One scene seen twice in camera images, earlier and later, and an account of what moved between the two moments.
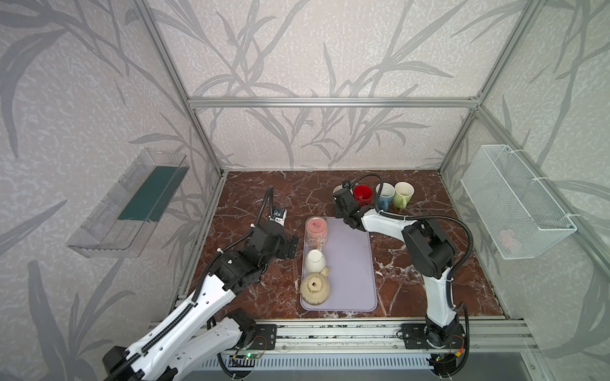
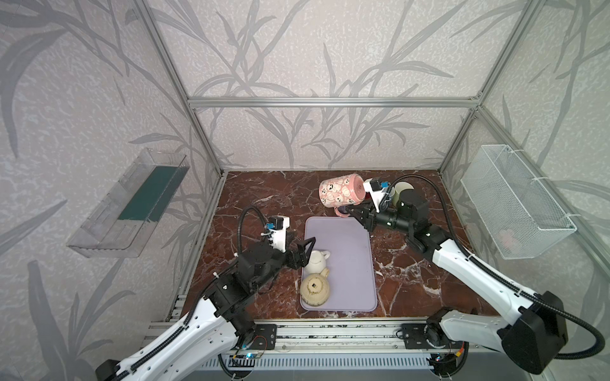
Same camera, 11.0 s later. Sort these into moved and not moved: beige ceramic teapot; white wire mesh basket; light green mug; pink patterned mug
Moved: pink patterned mug
Not moved: light green mug; beige ceramic teapot; white wire mesh basket
